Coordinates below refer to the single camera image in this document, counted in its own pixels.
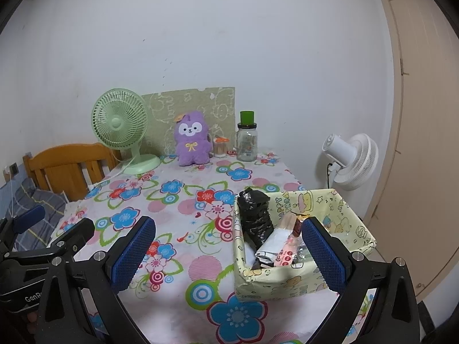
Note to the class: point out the beige door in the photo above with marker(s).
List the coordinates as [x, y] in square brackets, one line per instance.
[423, 114]

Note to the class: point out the glass jar mug green lid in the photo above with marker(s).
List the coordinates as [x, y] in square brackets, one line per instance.
[247, 143]

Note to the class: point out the black plastic bag roll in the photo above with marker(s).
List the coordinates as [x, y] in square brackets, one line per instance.
[256, 215]

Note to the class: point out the green desk fan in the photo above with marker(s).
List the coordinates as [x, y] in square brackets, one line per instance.
[118, 122]

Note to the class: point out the green patterned board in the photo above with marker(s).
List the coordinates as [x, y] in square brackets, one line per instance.
[215, 114]

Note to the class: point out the person's left hand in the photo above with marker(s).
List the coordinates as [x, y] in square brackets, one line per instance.
[31, 319]

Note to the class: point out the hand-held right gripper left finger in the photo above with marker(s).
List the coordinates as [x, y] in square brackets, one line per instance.
[134, 251]

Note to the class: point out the small glass toothpick holder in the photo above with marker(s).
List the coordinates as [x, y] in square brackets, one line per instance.
[220, 148]

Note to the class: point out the floral tablecloth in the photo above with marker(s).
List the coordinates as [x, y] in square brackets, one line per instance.
[186, 258]

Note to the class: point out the white standing fan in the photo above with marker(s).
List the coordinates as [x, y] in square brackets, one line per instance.
[355, 165]

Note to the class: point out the pink wet wipes pack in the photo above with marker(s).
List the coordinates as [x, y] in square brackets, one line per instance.
[287, 252]

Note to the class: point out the purple plush toy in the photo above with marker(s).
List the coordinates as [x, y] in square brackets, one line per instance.
[192, 143]

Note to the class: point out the grey plaid pillow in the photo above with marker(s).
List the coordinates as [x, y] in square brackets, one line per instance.
[46, 204]

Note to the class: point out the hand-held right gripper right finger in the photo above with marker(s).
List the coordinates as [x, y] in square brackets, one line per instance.
[326, 254]

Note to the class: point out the yellow patterned fabric box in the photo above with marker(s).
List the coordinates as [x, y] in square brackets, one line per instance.
[272, 283]

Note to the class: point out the wooden bed headboard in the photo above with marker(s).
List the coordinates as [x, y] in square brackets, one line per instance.
[64, 168]

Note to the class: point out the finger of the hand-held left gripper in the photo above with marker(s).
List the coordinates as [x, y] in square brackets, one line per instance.
[77, 234]
[30, 218]

